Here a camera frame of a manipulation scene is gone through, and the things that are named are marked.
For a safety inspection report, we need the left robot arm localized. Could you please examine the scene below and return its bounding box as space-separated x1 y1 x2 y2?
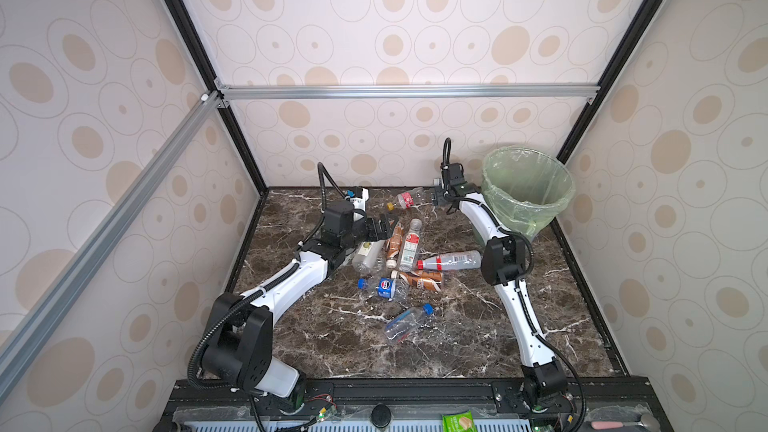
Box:
187 163 393 411

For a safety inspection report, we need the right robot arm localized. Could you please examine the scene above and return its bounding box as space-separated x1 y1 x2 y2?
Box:
440 138 587 431

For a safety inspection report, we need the green lined mesh waste bin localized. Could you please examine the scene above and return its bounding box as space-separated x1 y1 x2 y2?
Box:
481 146 575 240

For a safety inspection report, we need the orange label tea bottle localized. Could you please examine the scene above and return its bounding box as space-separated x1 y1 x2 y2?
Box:
386 219 405 269

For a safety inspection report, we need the tall clear white-cap bottle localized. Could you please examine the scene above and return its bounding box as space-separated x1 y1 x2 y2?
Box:
351 240 387 278

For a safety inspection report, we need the red white label bottle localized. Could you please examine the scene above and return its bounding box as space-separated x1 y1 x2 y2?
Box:
397 219 423 272

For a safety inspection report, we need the blue cap round-label bottle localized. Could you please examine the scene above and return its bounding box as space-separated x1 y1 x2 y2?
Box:
357 277 408 302

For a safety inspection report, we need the red cap lying bottle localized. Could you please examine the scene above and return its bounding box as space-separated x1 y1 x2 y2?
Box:
417 250 482 272

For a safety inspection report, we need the brown label lying bottle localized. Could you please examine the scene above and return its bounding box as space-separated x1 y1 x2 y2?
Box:
391 270 444 292

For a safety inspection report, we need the crushed blue cap bottle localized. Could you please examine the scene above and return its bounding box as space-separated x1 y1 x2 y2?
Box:
384 304 434 343

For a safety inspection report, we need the black round knob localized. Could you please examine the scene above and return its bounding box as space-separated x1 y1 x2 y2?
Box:
369 404 392 431

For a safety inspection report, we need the green snack packet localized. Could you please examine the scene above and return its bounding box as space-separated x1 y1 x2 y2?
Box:
442 411 478 432

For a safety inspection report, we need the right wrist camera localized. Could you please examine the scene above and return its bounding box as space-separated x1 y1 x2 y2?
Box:
441 162 466 189

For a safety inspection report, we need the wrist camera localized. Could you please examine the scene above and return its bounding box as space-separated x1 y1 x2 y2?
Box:
441 162 466 189
346 186 370 222

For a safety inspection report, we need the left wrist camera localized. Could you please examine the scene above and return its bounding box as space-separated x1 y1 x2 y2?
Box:
346 186 370 222

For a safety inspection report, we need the horizontal aluminium rail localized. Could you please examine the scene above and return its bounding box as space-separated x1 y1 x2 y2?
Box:
219 82 600 101

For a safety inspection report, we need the left diagonal aluminium rail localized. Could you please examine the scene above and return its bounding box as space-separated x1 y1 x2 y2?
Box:
1 91 223 401

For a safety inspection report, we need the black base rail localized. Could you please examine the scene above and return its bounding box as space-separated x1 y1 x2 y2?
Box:
154 377 672 431

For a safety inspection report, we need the pink handled tool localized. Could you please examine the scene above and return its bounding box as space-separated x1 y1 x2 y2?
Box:
590 414 661 432

